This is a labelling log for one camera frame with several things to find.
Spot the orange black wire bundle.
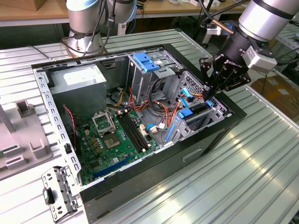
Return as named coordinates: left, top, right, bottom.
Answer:
left=128, top=86, right=150, bottom=113
left=149, top=100, right=178, bottom=131

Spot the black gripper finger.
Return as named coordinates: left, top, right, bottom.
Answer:
left=199, top=57, right=215, bottom=101
left=209, top=69, right=252, bottom=101

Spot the metal socket cover frame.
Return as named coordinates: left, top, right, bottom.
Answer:
left=91, top=111, right=117, bottom=138

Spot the grey disk bay cage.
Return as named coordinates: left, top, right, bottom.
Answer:
left=163, top=70, right=234, bottom=147

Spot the black RAM slot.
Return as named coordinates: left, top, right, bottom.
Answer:
left=126, top=111, right=151, bottom=150
left=123, top=112, right=149, bottom=151
left=117, top=113, right=143, bottom=154
left=120, top=112, right=146, bottom=153

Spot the wooden desk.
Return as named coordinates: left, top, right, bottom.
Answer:
left=0, top=0, right=248, bottom=28

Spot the green motherboard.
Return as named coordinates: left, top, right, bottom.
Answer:
left=76, top=109, right=161, bottom=186

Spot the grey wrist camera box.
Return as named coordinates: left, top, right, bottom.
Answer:
left=242, top=46, right=278, bottom=73

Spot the grey optical drive cage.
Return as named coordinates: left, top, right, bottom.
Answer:
left=127, top=50, right=185, bottom=105

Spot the grey power supply box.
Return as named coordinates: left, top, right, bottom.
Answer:
left=49, top=64, right=108, bottom=122

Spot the large cardboard box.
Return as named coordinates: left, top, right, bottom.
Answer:
left=251, top=74, right=299, bottom=117

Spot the brown mounting plate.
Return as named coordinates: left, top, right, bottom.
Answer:
left=62, top=39, right=107, bottom=58

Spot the green circuit card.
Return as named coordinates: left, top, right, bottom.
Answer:
left=0, top=145, right=19, bottom=159

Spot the yellow black wire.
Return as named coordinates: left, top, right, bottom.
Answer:
left=109, top=87, right=125, bottom=108

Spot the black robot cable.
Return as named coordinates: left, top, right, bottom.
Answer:
left=60, top=0, right=117, bottom=56

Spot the blue expansion slot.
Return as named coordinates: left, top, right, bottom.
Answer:
left=93, top=155, right=132, bottom=180

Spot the blue drive latch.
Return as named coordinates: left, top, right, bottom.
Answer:
left=133, top=52, right=160, bottom=73

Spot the red black twisted wire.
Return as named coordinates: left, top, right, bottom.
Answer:
left=62, top=105, right=78, bottom=147

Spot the hard disk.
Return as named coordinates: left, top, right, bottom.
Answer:
left=164, top=99, right=214, bottom=143

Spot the black PC case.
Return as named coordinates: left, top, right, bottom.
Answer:
left=31, top=43, right=248, bottom=224

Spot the CPU socket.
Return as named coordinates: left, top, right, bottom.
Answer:
left=102, top=133, right=122, bottom=150

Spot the metal slot bracket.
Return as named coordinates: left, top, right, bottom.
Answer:
left=41, top=165, right=82, bottom=222

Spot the grey parts rack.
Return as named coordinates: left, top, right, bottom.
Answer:
left=0, top=99, right=56, bottom=182

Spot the blue wire white connector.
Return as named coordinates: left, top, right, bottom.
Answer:
left=146, top=123, right=168, bottom=134

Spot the blue SATA wire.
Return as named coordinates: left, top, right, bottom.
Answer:
left=180, top=88, right=194, bottom=103

